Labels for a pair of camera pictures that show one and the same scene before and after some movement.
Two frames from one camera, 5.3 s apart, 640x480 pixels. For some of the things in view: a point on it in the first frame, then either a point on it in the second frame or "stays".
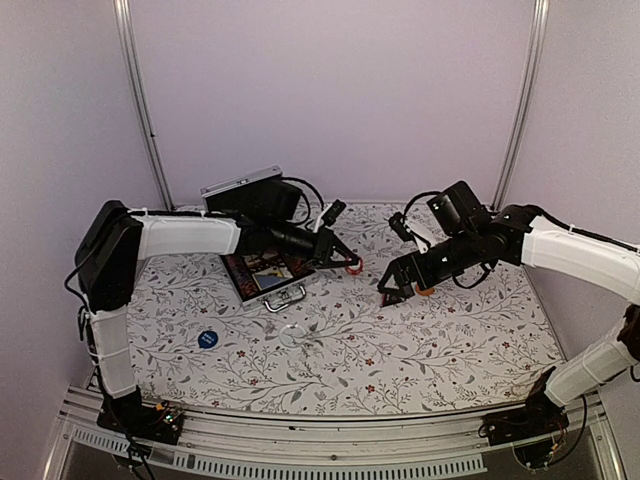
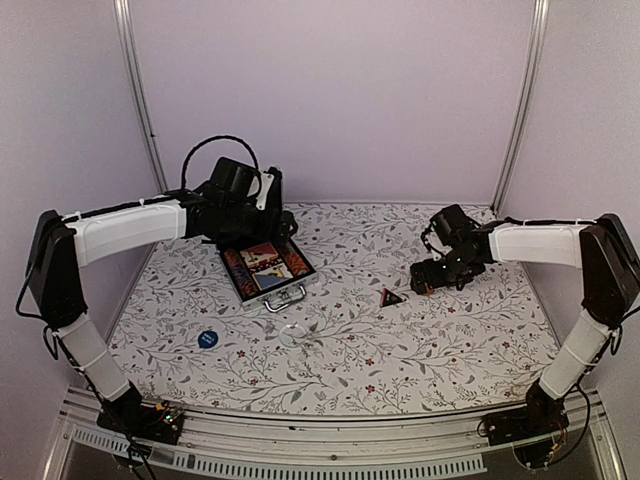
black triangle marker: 389,299 stays
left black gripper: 323,250 -> 266,232
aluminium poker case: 276,280 stays
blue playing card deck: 271,277 stays
